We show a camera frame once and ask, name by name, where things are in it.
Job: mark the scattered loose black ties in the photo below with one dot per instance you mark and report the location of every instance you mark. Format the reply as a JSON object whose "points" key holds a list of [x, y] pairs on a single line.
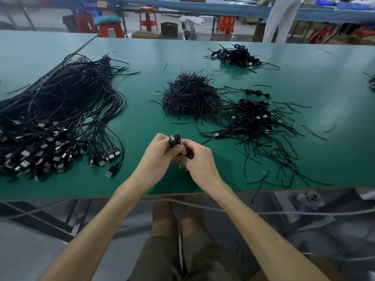
{"points": [[275, 160]]}

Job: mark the person's right leg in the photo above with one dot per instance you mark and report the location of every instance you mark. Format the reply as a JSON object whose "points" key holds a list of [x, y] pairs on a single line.
{"points": [[194, 215]]}

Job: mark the person's right hand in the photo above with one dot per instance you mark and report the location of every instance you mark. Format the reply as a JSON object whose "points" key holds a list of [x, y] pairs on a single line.
{"points": [[202, 166]]}

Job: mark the person's left hand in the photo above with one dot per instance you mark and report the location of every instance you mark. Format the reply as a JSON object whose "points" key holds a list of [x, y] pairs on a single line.
{"points": [[152, 163]]}

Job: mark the flat cardboard box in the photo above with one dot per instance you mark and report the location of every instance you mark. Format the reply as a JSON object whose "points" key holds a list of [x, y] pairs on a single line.
{"points": [[145, 35]]}

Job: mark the white foam roll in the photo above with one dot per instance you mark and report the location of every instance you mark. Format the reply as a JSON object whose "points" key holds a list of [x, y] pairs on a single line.
{"points": [[192, 20]]}

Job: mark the olive green shorts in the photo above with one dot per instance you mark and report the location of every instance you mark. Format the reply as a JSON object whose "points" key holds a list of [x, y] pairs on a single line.
{"points": [[164, 260]]}

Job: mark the pile of black twist ties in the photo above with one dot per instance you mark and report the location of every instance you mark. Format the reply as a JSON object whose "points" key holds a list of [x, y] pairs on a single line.
{"points": [[190, 96]]}

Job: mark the person's right forearm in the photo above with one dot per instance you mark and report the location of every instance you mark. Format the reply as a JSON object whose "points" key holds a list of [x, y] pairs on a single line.
{"points": [[263, 239]]}

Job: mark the black floor fan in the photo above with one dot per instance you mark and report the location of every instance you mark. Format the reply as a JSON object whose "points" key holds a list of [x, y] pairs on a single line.
{"points": [[189, 29]]}

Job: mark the white plug adapter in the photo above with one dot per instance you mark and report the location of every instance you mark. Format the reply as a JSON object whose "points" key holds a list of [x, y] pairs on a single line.
{"points": [[311, 199]]}

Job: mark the red plastic stool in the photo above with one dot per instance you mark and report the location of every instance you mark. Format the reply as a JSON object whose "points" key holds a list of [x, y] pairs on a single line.
{"points": [[148, 18], [85, 23], [111, 30], [320, 35]]}

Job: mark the person's leg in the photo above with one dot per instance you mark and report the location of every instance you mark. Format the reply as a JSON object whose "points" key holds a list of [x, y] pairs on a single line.
{"points": [[164, 219], [194, 215]]}

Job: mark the person's left thumb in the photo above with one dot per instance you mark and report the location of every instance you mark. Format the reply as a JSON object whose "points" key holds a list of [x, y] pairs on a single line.
{"points": [[175, 151]]}

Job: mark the person's left forearm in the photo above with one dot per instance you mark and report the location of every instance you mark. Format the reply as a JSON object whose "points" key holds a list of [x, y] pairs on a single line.
{"points": [[96, 231]]}

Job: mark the person's left leg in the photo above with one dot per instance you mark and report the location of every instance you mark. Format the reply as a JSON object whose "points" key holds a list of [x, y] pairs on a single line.
{"points": [[164, 219]]}

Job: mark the orange plastic stool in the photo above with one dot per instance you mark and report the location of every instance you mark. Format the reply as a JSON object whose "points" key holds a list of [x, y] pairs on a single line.
{"points": [[226, 24]]}

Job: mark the person's right thumb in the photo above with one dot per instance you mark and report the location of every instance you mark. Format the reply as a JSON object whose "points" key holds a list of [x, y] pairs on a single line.
{"points": [[189, 146]]}

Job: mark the black square bin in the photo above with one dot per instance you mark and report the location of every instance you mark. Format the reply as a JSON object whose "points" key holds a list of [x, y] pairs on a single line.
{"points": [[169, 29]]}

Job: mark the brown cardboard box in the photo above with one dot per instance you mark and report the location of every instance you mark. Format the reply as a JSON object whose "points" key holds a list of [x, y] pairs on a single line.
{"points": [[259, 32]]}

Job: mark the blue seat cushion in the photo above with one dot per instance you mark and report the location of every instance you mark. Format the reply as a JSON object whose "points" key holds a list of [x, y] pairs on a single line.
{"points": [[106, 19]]}

